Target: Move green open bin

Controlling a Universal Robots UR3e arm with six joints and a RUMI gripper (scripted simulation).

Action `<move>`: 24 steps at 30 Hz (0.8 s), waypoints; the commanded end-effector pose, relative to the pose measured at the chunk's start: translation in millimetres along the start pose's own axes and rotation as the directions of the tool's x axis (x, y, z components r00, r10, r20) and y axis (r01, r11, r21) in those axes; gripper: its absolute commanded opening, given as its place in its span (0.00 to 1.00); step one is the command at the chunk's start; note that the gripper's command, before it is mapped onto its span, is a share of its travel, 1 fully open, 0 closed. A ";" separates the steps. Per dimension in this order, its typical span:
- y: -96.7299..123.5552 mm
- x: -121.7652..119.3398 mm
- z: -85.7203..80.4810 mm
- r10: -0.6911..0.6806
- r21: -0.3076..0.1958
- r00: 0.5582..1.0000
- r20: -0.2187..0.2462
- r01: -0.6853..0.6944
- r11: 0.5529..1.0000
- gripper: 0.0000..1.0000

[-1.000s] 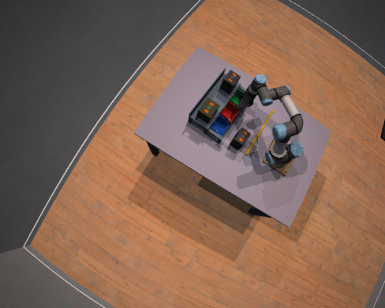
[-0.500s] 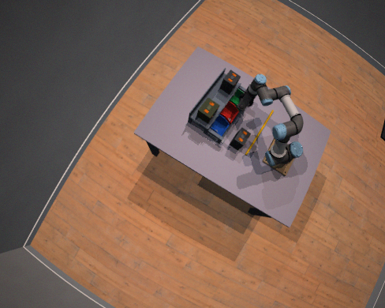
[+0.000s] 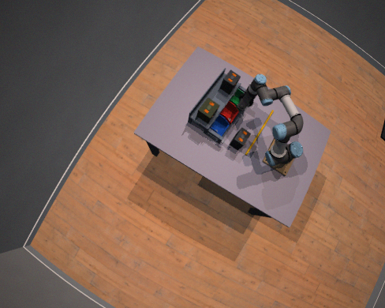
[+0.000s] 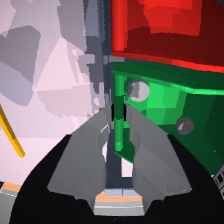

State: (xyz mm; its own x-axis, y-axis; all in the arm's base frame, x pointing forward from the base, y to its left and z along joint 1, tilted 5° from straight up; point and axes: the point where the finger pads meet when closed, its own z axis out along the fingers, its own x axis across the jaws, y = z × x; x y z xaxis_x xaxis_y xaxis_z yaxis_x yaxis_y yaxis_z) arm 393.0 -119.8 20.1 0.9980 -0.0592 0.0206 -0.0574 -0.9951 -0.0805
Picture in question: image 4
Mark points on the yellow bar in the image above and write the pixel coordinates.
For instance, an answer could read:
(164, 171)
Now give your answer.
(10, 134)

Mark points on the dark grey metal rack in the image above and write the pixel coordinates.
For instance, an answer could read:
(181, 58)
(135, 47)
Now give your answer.
(116, 185)

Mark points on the green bin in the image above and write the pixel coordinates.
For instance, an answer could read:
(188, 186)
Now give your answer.
(165, 105)

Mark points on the red open bin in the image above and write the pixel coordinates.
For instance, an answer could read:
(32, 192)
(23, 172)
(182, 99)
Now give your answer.
(186, 33)

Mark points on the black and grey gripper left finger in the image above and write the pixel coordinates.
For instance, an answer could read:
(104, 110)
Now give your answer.
(73, 169)

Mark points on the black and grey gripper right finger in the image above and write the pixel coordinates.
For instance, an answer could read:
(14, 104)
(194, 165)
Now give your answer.
(163, 169)

